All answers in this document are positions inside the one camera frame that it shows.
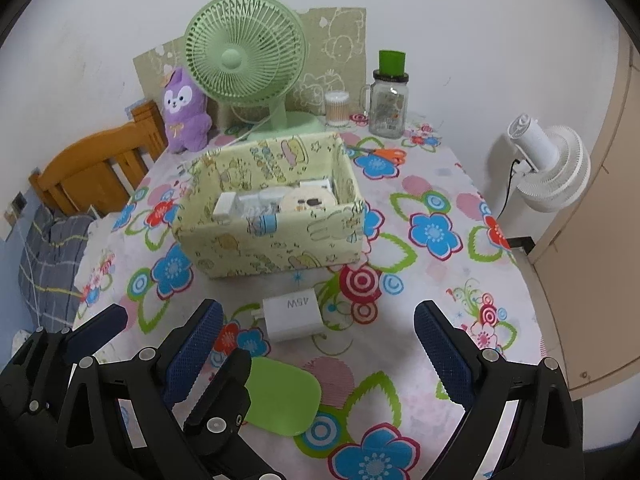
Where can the green oval pad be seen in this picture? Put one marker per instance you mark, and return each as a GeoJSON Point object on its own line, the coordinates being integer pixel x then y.
{"type": "Point", "coordinates": [285, 395]}

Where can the purple plush toy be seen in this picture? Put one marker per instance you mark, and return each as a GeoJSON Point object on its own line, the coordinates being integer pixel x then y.
{"type": "Point", "coordinates": [185, 110]}

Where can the glass mug with green lid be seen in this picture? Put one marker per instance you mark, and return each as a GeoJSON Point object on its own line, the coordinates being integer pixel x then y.
{"type": "Point", "coordinates": [387, 105]}

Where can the beige printed backing board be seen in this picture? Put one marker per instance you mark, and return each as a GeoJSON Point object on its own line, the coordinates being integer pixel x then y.
{"type": "Point", "coordinates": [335, 50]}

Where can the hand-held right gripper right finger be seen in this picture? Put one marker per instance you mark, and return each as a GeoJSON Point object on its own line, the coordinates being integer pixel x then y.
{"type": "Point", "coordinates": [442, 355]}

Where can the orange scissors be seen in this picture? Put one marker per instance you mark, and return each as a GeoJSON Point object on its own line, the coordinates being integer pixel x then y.
{"type": "Point", "coordinates": [385, 155]}

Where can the small white charger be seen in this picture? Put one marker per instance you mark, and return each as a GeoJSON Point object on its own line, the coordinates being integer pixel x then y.
{"type": "Point", "coordinates": [226, 205]}

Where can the large white charger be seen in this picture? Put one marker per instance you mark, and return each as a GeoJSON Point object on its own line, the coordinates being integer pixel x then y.
{"type": "Point", "coordinates": [292, 317]}

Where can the cream round printed case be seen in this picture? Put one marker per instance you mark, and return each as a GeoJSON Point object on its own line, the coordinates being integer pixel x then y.
{"type": "Point", "coordinates": [307, 202]}

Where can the wall socket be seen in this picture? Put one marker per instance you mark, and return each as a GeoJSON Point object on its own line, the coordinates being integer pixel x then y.
{"type": "Point", "coordinates": [17, 212]}

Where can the beige door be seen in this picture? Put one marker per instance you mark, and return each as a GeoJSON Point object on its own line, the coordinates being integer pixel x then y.
{"type": "Point", "coordinates": [600, 260]}

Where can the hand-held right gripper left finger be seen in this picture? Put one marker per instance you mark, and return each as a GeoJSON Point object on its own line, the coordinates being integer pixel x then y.
{"type": "Point", "coordinates": [195, 355]}

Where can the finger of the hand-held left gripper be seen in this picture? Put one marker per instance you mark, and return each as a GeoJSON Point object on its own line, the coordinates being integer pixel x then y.
{"type": "Point", "coordinates": [225, 390]}
{"type": "Point", "coordinates": [100, 325]}

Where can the green desk fan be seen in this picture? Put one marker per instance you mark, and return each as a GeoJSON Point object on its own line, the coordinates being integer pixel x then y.
{"type": "Point", "coordinates": [245, 60]}

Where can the grey plaid pillow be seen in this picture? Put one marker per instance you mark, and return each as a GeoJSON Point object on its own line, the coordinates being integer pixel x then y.
{"type": "Point", "coordinates": [50, 265]}

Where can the cotton swab jar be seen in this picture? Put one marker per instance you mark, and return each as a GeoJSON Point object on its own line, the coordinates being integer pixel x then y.
{"type": "Point", "coordinates": [336, 109]}

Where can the clear plastic package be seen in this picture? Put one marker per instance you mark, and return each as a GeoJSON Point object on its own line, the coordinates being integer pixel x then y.
{"type": "Point", "coordinates": [260, 205]}

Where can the wooden bed headboard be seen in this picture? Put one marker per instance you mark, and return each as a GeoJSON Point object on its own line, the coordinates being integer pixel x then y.
{"type": "Point", "coordinates": [100, 165]}

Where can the white standing fan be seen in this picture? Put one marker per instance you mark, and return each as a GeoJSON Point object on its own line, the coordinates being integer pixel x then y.
{"type": "Point", "coordinates": [550, 170]}

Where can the floral tablecloth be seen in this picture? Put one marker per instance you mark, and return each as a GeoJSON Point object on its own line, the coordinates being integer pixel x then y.
{"type": "Point", "coordinates": [425, 280]}

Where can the yellow printed storage box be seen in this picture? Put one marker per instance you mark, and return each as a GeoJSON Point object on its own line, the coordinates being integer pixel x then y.
{"type": "Point", "coordinates": [270, 250]}

